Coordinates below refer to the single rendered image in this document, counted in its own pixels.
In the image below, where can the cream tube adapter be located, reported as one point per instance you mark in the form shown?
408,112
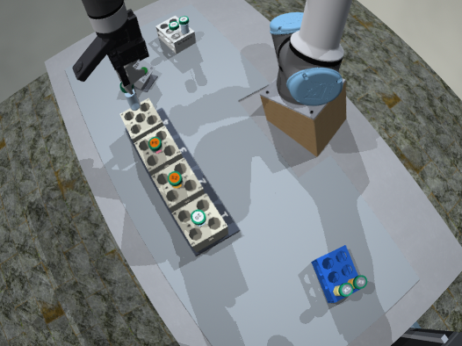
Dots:
151,122
185,192
156,162
208,233

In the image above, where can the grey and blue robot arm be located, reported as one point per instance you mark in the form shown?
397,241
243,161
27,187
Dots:
311,65

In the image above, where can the blue tube rack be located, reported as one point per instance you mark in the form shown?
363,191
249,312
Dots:
335,265

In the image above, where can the white tube rack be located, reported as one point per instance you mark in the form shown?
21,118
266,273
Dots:
180,44

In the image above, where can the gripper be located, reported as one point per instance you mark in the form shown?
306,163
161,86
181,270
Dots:
125,52

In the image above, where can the light grey flat mat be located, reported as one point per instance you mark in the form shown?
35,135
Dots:
258,287

